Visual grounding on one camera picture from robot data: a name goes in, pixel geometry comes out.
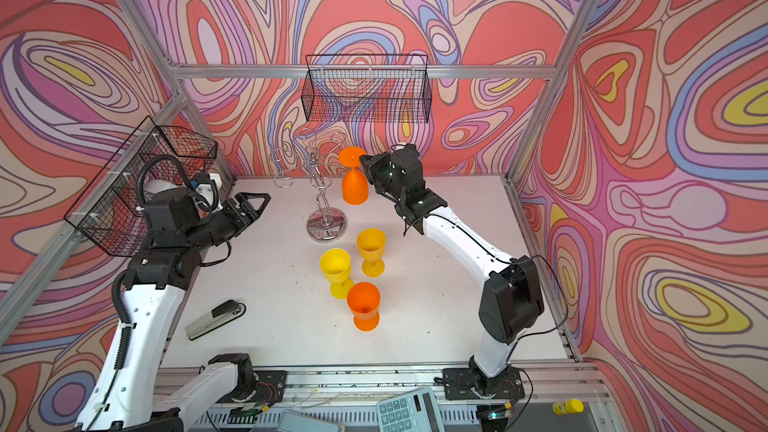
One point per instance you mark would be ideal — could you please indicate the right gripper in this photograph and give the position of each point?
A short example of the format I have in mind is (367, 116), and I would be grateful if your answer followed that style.
(374, 162)

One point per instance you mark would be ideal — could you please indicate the yellow capped bottle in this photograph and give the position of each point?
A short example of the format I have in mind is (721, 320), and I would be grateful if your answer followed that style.
(568, 407)

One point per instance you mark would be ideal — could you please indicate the light yellow wine glass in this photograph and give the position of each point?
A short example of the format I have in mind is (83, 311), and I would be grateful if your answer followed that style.
(335, 265)

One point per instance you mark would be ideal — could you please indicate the back black wire basket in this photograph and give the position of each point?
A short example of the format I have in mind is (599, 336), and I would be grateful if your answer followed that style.
(367, 88)

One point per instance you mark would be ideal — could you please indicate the grey box at front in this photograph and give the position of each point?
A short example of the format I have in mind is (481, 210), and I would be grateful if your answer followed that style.
(294, 422)

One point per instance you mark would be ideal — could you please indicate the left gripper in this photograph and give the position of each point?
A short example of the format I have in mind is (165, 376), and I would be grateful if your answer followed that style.
(249, 213)

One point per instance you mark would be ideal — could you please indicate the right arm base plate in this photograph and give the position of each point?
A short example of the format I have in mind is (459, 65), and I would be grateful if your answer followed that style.
(462, 384)

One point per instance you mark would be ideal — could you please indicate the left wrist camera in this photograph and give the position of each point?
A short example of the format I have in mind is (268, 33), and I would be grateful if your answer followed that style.
(207, 185)

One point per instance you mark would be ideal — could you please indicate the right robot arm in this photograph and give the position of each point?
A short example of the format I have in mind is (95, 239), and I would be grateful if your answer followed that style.
(511, 300)

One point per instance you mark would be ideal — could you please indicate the dark yellow wine glass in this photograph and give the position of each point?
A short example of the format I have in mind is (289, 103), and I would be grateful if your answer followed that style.
(371, 244)

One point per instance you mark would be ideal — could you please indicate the orange wine glass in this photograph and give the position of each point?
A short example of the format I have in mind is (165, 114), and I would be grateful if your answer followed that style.
(355, 187)
(363, 301)

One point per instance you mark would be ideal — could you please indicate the teal calculator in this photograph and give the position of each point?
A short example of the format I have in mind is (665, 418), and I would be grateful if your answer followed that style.
(413, 411)

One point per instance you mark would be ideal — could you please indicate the black wire basket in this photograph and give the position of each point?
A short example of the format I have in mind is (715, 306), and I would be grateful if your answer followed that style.
(367, 88)
(106, 212)

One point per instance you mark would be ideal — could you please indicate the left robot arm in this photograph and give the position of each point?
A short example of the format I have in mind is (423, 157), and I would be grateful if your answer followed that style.
(181, 225)

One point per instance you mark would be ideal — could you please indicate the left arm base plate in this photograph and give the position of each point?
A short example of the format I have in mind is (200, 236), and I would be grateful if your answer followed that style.
(268, 389)

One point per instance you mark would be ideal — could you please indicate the chrome wine glass rack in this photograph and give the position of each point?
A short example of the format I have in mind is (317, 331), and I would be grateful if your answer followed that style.
(325, 223)

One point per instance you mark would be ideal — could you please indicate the left black wire basket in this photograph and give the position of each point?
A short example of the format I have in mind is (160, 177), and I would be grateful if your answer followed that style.
(106, 212)

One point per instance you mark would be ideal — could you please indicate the grey black stapler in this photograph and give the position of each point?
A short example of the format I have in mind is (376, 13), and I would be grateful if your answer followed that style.
(216, 318)

